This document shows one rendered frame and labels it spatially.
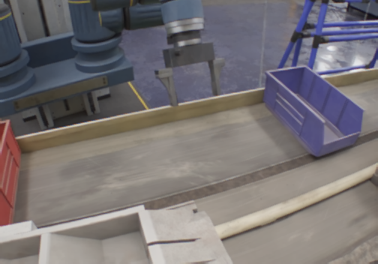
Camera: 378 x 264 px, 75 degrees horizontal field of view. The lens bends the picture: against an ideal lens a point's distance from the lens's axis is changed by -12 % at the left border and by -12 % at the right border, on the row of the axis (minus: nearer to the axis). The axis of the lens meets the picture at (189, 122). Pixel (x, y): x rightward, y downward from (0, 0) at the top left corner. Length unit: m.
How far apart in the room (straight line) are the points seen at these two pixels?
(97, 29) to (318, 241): 1.11
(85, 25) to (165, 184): 0.77
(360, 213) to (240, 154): 0.39
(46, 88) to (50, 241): 0.88
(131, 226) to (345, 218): 0.55
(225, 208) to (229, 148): 0.23
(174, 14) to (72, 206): 0.56
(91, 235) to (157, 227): 0.12
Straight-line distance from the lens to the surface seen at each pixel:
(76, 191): 0.82
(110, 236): 0.53
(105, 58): 1.31
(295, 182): 0.84
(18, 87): 1.30
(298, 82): 1.16
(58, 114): 1.85
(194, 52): 0.74
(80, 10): 1.25
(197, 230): 0.49
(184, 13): 0.71
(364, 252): 0.79
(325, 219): 0.79
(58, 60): 1.52
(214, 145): 0.90
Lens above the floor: 1.35
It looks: 38 degrees down
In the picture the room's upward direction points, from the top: straight up
